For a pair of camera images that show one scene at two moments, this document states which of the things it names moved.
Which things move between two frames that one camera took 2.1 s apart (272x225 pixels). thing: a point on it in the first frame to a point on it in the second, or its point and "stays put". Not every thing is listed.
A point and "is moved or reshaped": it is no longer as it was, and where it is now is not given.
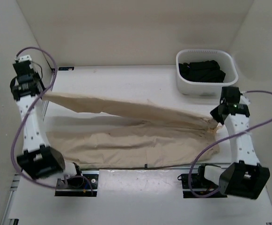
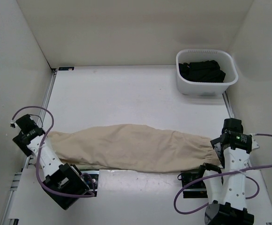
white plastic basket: [201, 72] stays put
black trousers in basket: [208, 71] stays put
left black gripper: [39, 79] to [18, 139]
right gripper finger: [220, 112] to [215, 141]
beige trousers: [167, 133] is moved or reshaped
